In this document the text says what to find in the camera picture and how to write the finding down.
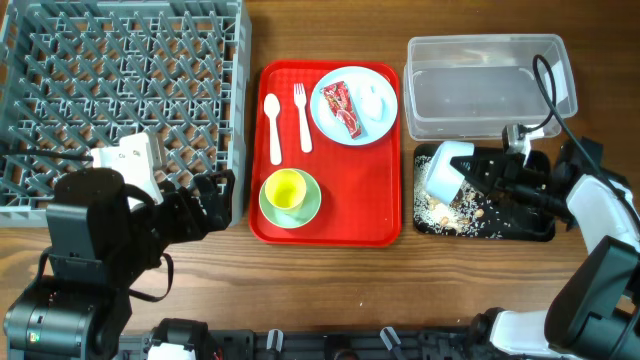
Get light blue small bowl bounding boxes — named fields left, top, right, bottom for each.
left=425, top=141, right=475, bottom=205

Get rice and food scraps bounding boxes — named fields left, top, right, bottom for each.
left=413, top=155, right=515, bottom=239

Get yellow plastic cup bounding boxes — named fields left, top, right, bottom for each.
left=264, top=168, right=307, bottom=212

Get white napkin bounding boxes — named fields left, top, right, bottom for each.
left=359, top=85, right=384, bottom=121

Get red snack wrapper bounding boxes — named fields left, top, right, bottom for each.
left=321, top=81, right=362, bottom=139

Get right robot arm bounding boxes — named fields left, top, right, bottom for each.
left=445, top=138, right=639, bottom=359

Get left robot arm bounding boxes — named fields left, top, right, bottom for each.
left=3, top=168, right=235, bottom=359

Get black rectangular waste tray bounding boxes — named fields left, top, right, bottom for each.
left=414, top=144, right=555, bottom=242

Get clear plastic waste bin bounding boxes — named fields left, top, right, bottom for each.
left=403, top=34, right=578, bottom=141

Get grey plastic dishwasher rack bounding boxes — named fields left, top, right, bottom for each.
left=1, top=0, right=252, bottom=227

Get green saucer plate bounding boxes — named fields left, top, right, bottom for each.
left=259, top=169, right=322, bottom=229

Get cream plastic spoon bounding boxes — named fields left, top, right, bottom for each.
left=263, top=93, right=282, bottom=165

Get red plastic serving tray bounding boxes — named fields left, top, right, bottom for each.
left=248, top=60, right=402, bottom=247

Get cream plastic fork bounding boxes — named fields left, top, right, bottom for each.
left=293, top=83, right=313, bottom=153

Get large light blue plate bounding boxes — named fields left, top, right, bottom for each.
left=309, top=66, right=398, bottom=146

